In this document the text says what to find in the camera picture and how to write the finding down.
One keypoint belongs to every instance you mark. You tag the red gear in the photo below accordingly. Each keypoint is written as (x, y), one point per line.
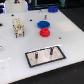
(45, 32)

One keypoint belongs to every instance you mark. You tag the blue gear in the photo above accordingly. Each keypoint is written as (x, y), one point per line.
(43, 24)

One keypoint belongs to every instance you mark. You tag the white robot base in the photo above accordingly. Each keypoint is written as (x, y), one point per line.
(15, 6)

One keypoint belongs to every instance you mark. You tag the beige connector block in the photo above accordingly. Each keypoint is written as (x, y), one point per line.
(18, 27)

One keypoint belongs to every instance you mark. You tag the blue object at back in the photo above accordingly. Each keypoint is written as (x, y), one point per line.
(53, 9)

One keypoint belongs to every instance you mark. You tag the metal base plate black border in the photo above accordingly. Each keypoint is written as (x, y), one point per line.
(44, 56)

